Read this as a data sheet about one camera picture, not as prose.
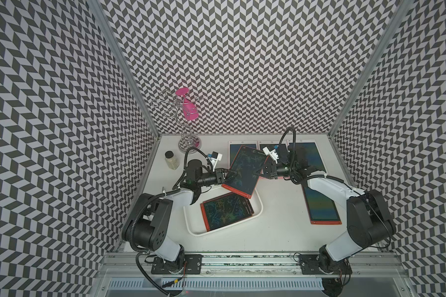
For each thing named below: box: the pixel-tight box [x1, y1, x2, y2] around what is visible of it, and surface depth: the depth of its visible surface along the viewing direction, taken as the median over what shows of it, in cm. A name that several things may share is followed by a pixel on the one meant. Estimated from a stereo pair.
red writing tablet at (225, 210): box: [200, 191, 255, 232], surface depth 88 cm
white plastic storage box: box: [183, 203, 263, 237], surface depth 85 cm
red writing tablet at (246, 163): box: [221, 144, 269, 199], surface depth 81 cm
